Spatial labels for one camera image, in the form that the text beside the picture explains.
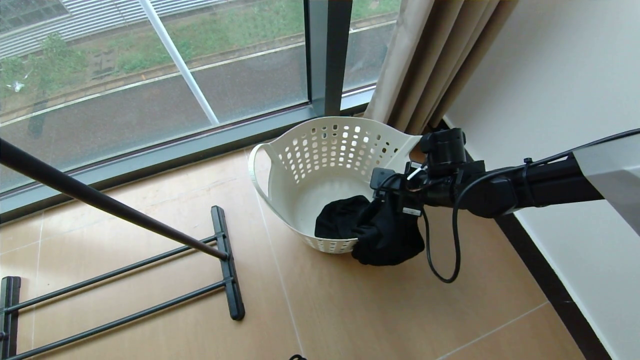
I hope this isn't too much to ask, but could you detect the beige curtain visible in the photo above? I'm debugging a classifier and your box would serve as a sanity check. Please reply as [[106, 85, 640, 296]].
[[363, 0, 519, 136]]

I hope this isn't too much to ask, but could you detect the black clothes rack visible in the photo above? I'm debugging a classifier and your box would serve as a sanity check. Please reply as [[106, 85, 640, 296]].
[[0, 138, 246, 360]]

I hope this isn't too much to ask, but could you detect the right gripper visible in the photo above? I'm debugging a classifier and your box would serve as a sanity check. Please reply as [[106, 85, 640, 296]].
[[387, 171, 457, 217]]

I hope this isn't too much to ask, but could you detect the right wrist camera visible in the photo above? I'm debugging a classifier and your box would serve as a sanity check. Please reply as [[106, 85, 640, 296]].
[[369, 167, 402, 192]]

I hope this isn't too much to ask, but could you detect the black garment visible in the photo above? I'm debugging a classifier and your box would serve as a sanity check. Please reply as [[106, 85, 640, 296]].
[[314, 194, 426, 267]]

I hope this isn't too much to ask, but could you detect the white laundry basket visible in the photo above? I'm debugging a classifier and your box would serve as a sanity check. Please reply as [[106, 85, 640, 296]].
[[248, 116, 423, 254]]

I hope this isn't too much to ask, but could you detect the window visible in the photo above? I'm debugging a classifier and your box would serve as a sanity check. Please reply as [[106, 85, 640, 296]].
[[0, 0, 402, 224]]

